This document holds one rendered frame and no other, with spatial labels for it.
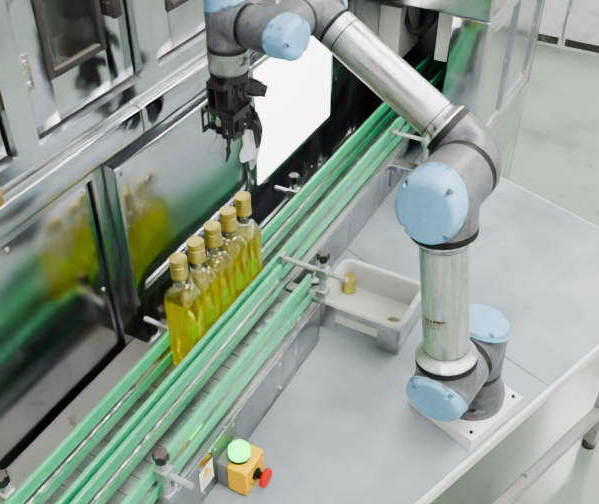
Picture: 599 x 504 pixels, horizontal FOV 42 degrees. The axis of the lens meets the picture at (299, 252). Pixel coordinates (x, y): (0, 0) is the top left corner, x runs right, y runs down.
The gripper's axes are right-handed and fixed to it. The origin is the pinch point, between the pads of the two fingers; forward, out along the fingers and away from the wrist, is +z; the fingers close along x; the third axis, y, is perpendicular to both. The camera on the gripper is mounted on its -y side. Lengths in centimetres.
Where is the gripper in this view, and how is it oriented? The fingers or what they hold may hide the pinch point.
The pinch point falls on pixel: (240, 158)
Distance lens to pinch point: 157.1
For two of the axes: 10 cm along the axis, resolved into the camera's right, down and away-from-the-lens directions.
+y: -4.6, 5.6, -6.9
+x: 8.9, 2.9, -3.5
